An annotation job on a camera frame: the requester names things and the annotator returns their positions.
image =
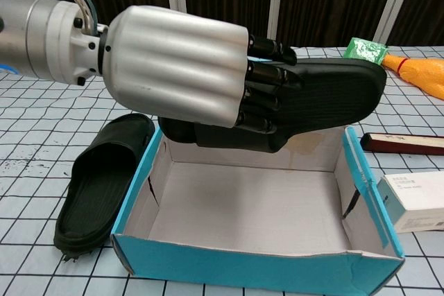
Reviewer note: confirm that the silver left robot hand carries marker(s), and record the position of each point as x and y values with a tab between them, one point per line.
173	63

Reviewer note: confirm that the black slipper with frayed heel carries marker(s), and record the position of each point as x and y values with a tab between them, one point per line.
90	188

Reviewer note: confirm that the black rubber slipper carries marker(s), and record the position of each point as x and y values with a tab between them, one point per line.
329	95

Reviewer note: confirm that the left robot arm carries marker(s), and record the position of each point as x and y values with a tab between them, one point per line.
34	39

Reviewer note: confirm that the light blue shoe box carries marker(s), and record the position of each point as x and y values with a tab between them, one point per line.
243	213

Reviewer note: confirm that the dark red long box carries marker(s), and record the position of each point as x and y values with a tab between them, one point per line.
399	143

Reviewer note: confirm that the white small carton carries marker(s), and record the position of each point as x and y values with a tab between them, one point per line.
416	202

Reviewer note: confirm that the blue checkered tablecloth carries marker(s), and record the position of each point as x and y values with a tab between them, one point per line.
34	129

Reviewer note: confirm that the green snack packet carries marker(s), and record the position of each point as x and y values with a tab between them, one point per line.
366	53

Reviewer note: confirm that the yellow rubber chicken toy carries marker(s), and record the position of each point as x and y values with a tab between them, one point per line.
416	74

